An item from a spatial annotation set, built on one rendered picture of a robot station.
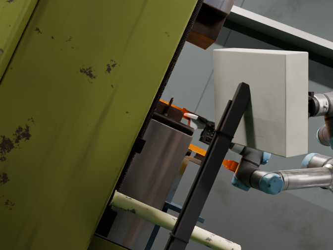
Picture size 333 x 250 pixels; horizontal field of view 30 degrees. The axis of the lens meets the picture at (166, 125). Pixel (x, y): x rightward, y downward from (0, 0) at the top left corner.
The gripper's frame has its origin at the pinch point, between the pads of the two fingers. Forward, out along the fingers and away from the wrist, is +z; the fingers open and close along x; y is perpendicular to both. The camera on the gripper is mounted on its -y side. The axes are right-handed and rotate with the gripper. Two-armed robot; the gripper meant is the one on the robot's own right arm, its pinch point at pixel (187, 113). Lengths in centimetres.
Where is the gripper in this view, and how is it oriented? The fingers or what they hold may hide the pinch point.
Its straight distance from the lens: 235.8
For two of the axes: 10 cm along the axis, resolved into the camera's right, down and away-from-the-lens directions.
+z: -9.1, -4.1, -1.0
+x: -1.3, 0.4, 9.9
